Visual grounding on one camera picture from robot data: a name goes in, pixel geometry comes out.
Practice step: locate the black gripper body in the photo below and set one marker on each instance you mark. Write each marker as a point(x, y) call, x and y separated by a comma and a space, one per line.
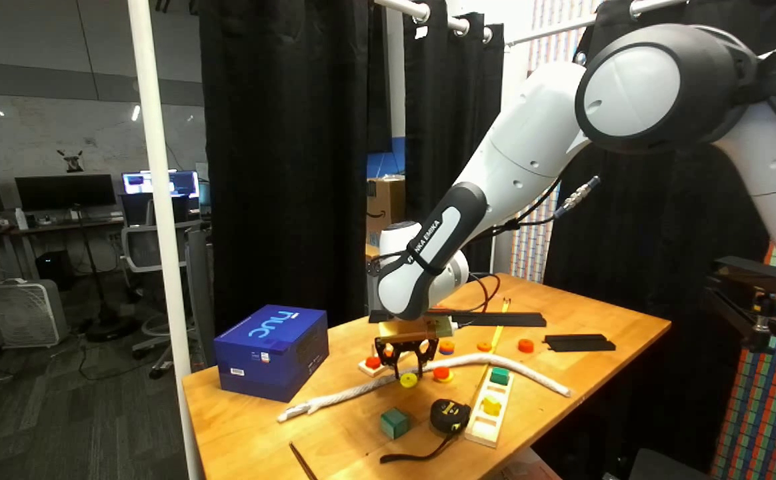
point(403, 336)

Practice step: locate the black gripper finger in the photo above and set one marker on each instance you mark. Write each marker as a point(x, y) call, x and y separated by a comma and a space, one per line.
point(423, 364)
point(390, 364)

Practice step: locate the yellow ring disc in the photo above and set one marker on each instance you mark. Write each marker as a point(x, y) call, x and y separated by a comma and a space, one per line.
point(410, 380)

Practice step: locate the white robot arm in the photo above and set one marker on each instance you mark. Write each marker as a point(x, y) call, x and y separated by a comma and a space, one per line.
point(654, 88)

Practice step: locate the orange disc on table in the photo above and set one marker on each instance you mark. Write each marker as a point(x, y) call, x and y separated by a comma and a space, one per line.
point(442, 374)

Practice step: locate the long black bar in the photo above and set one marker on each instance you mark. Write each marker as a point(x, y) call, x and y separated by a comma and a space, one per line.
point(475, 319)

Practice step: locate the green cube block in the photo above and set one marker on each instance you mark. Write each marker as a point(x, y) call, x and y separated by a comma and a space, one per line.
point(394, 423)

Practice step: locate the black tape measure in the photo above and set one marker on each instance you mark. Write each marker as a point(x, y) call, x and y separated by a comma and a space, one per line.
point(449, 419)

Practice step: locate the yellow measuring tape strip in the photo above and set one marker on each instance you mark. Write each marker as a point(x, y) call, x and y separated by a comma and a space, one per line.
point(491, 339)

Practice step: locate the orange disc right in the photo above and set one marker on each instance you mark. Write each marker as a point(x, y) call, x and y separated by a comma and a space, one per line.
point(526, 344)

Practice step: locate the blue cardboard box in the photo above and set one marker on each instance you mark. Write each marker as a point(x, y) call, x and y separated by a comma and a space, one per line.
point(274, 350)

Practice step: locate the cardboard box background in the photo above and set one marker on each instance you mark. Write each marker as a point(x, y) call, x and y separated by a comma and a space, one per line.
point(385, 203)

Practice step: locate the black curtain right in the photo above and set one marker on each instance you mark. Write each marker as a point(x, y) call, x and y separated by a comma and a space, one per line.
point(451, 96)

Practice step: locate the black curtain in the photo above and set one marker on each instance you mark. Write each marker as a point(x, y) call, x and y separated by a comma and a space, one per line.
point(451, 96)
point(286, 140)

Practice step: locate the office chair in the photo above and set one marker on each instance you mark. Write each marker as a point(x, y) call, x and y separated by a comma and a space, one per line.
point(142, 256)

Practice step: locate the black curtain left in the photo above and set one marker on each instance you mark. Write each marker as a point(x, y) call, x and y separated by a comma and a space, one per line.
point(286, 140)

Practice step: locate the white box fan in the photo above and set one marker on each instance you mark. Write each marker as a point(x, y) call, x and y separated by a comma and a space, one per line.
point(30, 314)

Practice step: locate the computer monitor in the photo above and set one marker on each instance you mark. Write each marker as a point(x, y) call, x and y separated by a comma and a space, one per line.
point(54, 192)

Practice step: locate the white vertical pole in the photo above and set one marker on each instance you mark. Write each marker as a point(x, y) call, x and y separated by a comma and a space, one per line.
point(163, 214)

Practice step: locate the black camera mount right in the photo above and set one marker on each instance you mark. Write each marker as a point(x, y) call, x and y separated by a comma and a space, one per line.
point(742, 295)

